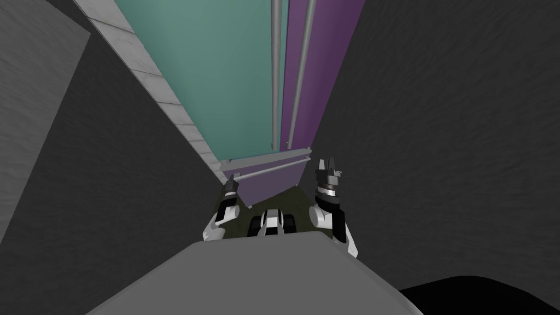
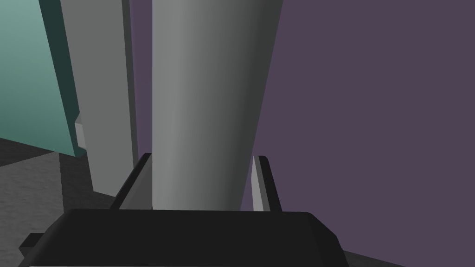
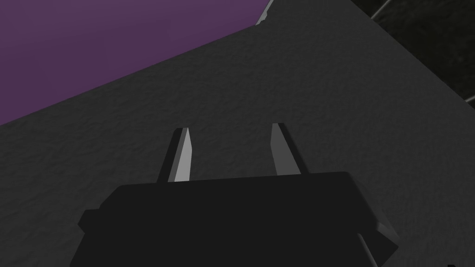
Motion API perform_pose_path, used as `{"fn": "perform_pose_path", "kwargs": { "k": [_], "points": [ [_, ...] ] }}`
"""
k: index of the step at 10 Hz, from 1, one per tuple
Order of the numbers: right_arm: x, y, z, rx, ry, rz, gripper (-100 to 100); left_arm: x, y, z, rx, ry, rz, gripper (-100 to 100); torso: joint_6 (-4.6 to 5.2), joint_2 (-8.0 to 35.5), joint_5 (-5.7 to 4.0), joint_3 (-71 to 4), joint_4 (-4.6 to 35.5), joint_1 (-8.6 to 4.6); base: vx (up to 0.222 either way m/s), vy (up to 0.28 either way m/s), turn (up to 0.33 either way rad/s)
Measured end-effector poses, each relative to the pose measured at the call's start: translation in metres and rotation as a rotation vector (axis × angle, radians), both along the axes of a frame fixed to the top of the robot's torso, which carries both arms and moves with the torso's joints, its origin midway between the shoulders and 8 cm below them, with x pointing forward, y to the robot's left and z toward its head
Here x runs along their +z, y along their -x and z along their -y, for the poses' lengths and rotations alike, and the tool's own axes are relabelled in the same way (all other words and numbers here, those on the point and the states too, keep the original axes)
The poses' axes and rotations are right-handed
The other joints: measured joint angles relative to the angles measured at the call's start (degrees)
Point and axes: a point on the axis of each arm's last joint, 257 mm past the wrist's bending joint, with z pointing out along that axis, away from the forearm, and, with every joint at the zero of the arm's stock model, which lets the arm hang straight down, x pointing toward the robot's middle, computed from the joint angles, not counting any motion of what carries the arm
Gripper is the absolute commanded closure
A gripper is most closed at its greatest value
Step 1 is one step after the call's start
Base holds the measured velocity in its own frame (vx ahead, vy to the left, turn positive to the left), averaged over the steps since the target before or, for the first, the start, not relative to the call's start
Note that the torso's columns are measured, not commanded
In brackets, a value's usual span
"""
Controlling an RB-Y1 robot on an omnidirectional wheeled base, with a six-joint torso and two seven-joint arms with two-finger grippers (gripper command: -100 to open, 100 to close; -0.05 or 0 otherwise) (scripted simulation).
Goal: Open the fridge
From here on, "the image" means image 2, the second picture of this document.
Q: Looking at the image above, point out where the grey flat upright panel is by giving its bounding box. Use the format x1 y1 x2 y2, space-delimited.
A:
60 0 140 197

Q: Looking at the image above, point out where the small grey latch block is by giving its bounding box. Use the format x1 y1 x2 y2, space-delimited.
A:
74 114 88 151

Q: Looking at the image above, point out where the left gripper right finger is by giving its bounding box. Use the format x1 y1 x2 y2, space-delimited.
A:
250 155 283 213

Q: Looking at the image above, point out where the grey round bar handle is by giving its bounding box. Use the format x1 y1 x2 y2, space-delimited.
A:
152 0 284 212

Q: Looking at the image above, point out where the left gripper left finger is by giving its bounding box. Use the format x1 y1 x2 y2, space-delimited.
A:
109 152 153 210

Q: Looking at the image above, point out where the teal door leaf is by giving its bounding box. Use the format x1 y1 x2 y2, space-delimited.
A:
0 0 88 159

